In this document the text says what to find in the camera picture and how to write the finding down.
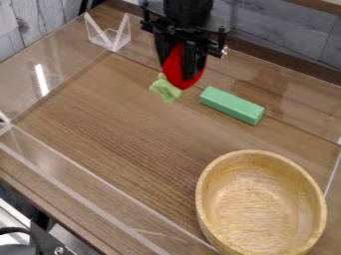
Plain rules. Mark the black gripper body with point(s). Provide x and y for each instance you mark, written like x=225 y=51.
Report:
x=202 y=23

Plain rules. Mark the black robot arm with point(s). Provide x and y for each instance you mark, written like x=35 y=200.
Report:
x=190 y=32

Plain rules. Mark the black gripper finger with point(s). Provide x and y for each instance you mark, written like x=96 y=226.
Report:
x=165 y=42
x=193 y=59

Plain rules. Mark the green rectangular block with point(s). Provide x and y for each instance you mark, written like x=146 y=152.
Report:
x=231 y=105

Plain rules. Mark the wooden bowl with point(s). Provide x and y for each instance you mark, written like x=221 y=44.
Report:
x=260 y=205

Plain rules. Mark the clear acrylic corner bracket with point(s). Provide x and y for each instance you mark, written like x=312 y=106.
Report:
x=110 y=39

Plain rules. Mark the red plush strawberry green leaves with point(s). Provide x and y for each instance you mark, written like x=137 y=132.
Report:
x=171 y=83

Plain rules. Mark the black metal stand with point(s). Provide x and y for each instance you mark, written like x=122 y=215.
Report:
x=24 y=227

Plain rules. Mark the clear acrylic front wall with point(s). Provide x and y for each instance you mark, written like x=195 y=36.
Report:
x=119 y=174

